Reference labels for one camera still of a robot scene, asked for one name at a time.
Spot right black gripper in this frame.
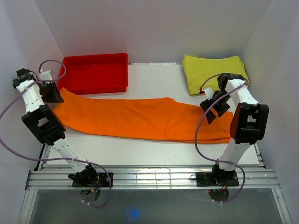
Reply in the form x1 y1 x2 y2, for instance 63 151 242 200
200 90 231 125

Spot orange trousers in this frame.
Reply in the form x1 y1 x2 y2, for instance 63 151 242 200
53 89 233 144

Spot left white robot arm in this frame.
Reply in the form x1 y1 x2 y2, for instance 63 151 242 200
13 68 100 187

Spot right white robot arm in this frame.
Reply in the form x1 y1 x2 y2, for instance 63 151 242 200
196 73 269 188

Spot folded yellow trousers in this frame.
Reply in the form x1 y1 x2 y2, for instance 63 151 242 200
182 56 249 96

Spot red plastic tray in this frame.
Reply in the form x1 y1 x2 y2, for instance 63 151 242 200
57 53 128 95

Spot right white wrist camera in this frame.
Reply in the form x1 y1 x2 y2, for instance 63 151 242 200
199 87 214 100

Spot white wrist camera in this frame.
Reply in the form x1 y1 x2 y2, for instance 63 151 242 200
199 87 214 100
39 70 52 81

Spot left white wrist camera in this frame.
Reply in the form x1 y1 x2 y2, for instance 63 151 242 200
39 70 52 81

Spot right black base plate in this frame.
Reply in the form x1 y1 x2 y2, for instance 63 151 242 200
195 172 239 187

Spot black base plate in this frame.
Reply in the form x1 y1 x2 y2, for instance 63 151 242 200
71 172 109 188
195 172 239 187

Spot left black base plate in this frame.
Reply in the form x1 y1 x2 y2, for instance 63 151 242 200
71 172 109 188

